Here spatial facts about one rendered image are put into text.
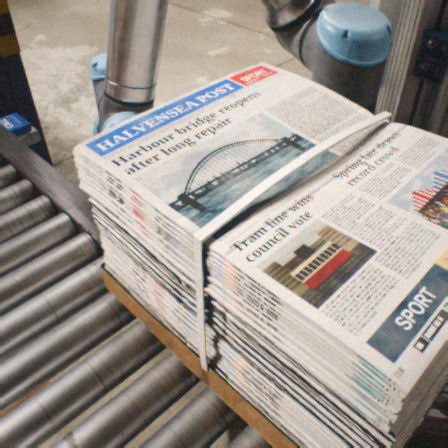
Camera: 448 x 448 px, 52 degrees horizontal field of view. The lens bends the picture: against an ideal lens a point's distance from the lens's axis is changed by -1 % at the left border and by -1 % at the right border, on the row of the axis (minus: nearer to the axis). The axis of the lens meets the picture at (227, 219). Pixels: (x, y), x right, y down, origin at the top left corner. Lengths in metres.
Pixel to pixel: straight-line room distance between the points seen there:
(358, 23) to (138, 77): 0.34
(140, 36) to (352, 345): 0.49
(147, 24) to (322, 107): 0.26
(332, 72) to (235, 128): 0.32
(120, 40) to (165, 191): 0.31
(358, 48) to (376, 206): 0.39
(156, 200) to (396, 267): 0.20
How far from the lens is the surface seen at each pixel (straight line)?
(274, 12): 0.86
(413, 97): 1.01
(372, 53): 0.77
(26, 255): 0.75
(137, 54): 0.66
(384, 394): 0.32
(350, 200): 0.41
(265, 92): 0.56
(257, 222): 0.37
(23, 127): 1.21
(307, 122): 0.51
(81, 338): 0.61
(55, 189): 0.84
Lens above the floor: 1.28
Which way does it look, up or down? 41 degrees down
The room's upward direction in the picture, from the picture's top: straight up
